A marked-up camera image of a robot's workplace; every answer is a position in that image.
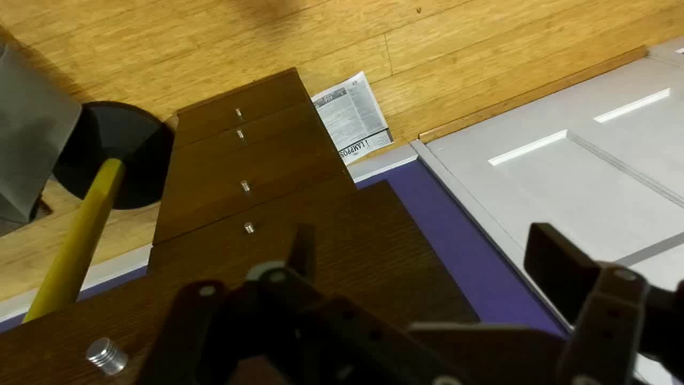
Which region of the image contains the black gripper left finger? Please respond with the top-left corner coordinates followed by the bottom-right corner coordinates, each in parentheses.
top-left (287, 225), bottom-right (316, 277)

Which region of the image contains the yellow stanchion post black base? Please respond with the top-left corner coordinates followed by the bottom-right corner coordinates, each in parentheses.
top-left (23, 100), bottom-right (175, 322)

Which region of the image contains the printed paper sheet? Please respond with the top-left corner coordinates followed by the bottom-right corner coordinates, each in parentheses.
top-left (313, 73), bottom-right (394, 165)

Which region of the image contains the wooden drawer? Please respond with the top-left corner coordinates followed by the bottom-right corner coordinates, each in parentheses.
top-left (0, 181), bottom-right (477, 385)

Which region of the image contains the brown wooden drawer cabinet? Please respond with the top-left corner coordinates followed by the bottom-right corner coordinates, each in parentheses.
top-left (0, 68), bottom-right (474, 385)

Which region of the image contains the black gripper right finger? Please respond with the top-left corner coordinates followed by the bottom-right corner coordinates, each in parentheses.
top-left (524, 222), bottom-right (601, 322)

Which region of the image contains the grey folded cardboard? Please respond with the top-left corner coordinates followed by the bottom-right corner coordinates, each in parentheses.
top-left (0, 40), bottom-right (81, 233)

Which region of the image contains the white panelled door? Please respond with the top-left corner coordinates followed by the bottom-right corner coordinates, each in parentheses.
top-left (422, 39), bottom-right (684, 291)

